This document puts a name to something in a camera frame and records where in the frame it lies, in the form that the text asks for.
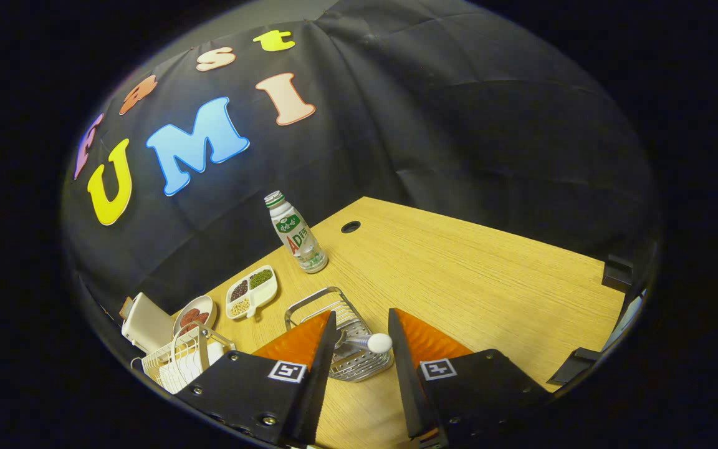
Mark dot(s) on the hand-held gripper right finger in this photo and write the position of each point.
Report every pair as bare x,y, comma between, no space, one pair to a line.
404,386

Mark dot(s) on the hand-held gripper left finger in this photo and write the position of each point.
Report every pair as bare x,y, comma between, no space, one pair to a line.
321,380

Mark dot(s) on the white divided dish with beans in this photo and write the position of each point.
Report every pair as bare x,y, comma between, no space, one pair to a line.
253,293

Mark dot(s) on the beige plate with meat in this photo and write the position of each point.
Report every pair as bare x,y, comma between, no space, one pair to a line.
206,305

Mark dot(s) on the reddish meat patty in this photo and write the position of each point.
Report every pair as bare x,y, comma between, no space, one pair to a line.
198,320
189,316

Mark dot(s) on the white green drink bottle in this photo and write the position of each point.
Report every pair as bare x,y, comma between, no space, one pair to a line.
296,237

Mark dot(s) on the white toaster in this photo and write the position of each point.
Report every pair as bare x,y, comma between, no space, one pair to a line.
147,327

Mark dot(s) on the brown toast slice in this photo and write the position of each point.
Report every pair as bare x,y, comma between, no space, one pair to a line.
125,307

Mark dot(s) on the black backdrop cloth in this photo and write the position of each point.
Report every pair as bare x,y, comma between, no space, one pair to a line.
459,112

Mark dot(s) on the black table edge bracket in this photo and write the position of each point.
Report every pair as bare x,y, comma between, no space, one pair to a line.
617,273
574,365

